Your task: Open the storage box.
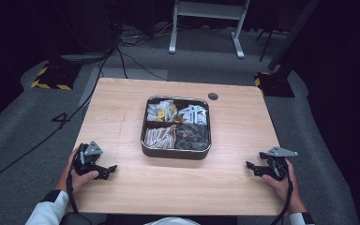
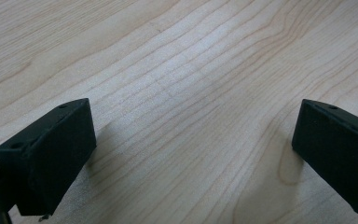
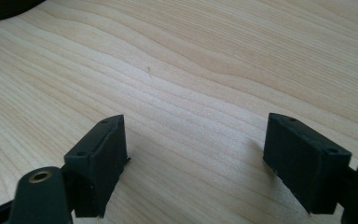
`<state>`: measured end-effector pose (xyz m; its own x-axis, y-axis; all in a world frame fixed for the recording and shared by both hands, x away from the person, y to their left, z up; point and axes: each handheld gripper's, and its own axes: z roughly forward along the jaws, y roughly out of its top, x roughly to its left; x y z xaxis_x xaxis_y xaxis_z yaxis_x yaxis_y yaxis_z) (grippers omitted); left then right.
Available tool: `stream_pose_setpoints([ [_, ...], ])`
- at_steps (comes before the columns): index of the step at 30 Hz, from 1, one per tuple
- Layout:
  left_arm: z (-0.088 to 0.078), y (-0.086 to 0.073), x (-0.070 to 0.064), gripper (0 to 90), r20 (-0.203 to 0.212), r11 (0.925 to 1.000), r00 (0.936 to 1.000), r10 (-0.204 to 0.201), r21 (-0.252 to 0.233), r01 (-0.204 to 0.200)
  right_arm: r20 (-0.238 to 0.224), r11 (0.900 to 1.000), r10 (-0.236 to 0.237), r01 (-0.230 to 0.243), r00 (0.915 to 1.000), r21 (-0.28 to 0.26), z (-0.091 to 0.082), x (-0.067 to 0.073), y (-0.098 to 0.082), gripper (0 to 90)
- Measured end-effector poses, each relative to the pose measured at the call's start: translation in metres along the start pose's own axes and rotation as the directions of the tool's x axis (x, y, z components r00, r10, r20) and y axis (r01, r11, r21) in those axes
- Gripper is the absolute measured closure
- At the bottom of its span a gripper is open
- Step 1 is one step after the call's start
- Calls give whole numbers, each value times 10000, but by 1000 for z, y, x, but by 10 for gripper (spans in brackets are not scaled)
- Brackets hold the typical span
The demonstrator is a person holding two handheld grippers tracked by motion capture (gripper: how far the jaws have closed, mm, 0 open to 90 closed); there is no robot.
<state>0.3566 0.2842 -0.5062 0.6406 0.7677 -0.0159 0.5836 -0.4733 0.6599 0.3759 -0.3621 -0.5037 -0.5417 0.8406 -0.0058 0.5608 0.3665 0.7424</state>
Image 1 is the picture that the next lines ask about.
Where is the pile of white yellow packets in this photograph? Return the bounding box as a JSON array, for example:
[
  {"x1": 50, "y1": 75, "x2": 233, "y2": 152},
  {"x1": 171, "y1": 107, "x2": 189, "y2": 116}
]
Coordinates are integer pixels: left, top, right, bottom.
[{"x1": 145, "y1": 99, "x2": 178, "y2": 123}]

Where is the bundle of floor cables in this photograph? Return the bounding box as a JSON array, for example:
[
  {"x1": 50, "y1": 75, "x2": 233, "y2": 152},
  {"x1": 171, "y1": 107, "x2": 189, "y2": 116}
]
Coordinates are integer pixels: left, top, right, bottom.
[{"x1": 116, "y1": 22, "x2": 176, "y2": 48}]

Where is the long black floor cable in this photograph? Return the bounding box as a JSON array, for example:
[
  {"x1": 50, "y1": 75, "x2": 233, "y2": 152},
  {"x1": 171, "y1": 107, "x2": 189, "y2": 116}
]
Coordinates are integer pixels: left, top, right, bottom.
[{"x1": 0, "y1": 46, "x2": 117, "y2": 191}]

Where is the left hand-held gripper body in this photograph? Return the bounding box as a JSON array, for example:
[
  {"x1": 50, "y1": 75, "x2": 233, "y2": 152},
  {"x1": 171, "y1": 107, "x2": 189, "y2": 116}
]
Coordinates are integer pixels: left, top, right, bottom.
[{"x1": 71, "y1": 141, "x2": 104, "y2": 176}]

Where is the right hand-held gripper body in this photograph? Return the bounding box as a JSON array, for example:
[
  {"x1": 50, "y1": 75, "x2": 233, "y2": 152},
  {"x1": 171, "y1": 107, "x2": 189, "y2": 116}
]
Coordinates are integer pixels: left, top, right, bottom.
[{"x1": 258, "y1": 145, "x2": 299, "y2": 182}]

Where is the hand-held gripper black cable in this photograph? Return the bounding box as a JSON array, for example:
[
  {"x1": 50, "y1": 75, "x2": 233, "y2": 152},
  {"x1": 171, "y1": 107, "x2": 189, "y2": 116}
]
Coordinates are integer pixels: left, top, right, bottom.
[
  {"x1": 66, "y1": 168, "x2": 80, "y2": 214},
  {"x1": 269, "y1": 160, "x2": 295, "y2": 225}
]

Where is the person's right hand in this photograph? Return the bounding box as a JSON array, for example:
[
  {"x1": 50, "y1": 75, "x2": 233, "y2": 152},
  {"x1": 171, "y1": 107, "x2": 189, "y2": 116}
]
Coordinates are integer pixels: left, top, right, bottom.
[{"x1": 261, "y1": 158, "x2": 308, "y2": 216}]

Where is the person's white clothing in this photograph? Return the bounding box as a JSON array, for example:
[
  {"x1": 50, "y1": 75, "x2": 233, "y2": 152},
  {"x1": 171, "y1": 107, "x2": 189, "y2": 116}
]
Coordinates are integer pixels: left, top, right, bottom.
[{"x1": 143, "y1": 217, "x2": 202, "y2": 225}]

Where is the white metal stand frame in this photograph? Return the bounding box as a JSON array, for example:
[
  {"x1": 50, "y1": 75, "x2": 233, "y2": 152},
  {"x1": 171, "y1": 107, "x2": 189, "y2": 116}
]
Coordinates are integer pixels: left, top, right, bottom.
[{"x1": 168, "y1": 0, "x2": 251, "y2": 60}]

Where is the dark brown compartment box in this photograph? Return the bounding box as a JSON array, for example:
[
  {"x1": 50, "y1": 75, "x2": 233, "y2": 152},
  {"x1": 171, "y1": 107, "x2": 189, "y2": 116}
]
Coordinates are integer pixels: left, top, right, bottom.
[{"x1": 140, "y1": 95, "x2": 213, "y2": 161}]

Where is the thin black floor cable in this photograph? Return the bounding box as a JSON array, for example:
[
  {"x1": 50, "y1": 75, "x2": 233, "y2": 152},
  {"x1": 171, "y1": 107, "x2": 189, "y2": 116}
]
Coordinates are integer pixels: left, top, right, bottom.
[{"x1": 117, "y1": 46, "x2": 168, "y2": 82}]

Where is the pile of white tea packets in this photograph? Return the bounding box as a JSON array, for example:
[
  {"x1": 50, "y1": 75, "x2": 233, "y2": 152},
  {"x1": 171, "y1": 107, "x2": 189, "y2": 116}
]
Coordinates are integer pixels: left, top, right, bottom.
[{"x1": 177, "y1": 104, "x2": 208, "y2": 126}]

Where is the dark slanted stand pole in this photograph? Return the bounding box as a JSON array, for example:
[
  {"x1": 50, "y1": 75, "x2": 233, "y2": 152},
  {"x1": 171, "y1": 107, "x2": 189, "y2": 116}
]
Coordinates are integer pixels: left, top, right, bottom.
[{"x1": 266, "y1": 0, "x2": 322, "y2": 72}]

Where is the pile of paper sugar sticks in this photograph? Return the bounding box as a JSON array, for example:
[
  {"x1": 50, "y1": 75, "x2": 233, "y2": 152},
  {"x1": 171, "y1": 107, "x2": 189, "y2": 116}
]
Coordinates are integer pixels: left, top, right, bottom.
[{"x1": 142, "y1": 125, "x2": 177, "y2": 150}]

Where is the left hand-held gripper black cable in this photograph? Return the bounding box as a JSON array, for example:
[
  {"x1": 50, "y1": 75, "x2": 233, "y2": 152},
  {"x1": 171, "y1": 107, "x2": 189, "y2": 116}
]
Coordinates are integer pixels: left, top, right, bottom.
[{"x1": 66, "y1": 168, "x2": 80, "y2": 214}]

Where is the right hand-held gripper black cable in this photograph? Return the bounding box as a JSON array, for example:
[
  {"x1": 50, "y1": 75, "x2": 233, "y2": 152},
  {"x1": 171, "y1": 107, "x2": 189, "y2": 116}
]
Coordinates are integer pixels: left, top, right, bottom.
[{"x1": 269, "y1": 160, "x2": 295, "y2": 225}]

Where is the pile of dark packets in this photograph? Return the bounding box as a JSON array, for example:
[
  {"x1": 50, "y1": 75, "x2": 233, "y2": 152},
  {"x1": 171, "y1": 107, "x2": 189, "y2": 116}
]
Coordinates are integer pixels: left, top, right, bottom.
[{"x1": 175, "y1": 124, "x2": 211, "y2": 151}]

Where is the black yellow striped stand base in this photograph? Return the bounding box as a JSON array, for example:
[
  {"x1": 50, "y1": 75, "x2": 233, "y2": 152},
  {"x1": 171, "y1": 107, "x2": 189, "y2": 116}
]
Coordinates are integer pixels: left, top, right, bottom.
[
  {"x1": 30, "y1": 60, "x2": 83, "y2": 92},
  {"x1": 253, "y1": 71, "x2": 295, "y2": 98}
]

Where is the person's left hand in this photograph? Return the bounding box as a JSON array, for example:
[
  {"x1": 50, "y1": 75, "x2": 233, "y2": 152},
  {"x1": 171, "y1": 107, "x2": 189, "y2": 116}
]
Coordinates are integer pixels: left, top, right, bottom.
[{"x1": 55, "y1": 149, "x2": 100, "y2": 193}]

